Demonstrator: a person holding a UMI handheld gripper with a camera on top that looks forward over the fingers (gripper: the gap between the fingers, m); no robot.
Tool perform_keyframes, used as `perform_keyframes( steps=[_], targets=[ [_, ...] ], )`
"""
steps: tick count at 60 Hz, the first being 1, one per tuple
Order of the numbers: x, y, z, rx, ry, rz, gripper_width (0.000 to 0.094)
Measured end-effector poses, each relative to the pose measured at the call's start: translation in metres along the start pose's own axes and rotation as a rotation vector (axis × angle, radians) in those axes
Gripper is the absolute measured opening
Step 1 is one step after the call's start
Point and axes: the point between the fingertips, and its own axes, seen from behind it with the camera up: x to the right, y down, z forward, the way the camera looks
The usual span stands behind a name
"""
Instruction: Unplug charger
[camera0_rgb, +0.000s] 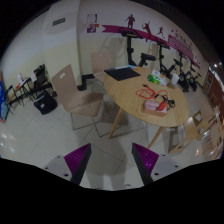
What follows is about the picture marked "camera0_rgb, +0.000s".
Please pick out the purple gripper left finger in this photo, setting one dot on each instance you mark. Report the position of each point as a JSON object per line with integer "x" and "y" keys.
{"x": 77, "y": 162}

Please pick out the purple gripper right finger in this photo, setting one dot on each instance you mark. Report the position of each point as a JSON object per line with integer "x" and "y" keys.
{"x": 145, "y": 160}

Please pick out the red charger plug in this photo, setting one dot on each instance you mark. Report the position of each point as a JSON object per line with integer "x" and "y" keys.
{"x": 162, "y": 106}

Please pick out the pink power bank box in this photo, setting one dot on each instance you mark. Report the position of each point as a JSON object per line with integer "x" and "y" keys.
{"x": 151, "y": 108}

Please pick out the beige wooden chair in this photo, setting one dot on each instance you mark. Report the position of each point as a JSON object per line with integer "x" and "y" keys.
{"x": 74, "y": 101}

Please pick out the round wooden table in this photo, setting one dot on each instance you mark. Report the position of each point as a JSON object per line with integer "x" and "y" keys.
{"x": 130, "y": 95}

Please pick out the wooden chair at right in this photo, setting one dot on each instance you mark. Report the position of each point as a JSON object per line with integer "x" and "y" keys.
{"x": 192, "y": 129}

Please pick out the black bag on floor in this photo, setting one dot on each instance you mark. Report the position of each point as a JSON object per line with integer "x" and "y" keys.
{"x": 45, "y": 103}

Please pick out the green tissue pack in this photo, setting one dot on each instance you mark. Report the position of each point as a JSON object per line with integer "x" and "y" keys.
{"x": 157, "y": 80}

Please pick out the black folding chair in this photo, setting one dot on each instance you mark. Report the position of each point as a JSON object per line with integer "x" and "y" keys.
{"x": 41, "y": 82}

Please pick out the white paper cup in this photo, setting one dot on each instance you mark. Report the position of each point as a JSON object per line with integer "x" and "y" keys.
{"x": 174, "y": 79}

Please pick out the black laptop mat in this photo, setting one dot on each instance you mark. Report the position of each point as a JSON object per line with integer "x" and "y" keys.
{"x": 122, "y": 74}

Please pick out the black exercise bike right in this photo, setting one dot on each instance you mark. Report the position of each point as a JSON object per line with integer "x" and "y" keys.
{"x": 187, "y": 80}

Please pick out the small side table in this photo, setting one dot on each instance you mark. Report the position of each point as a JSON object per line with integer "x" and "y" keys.
{"x": 20, "y": 92}

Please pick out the black exercise bike middle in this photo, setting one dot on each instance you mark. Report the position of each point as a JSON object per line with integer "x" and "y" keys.
{"x": 164, "y": 69}

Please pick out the air vent grille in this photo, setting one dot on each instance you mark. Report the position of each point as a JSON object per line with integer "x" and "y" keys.
{"x": 58, "y": 21}

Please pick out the purple wall poster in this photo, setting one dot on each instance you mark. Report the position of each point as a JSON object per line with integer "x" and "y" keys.
{"x": 92, "y": 23}

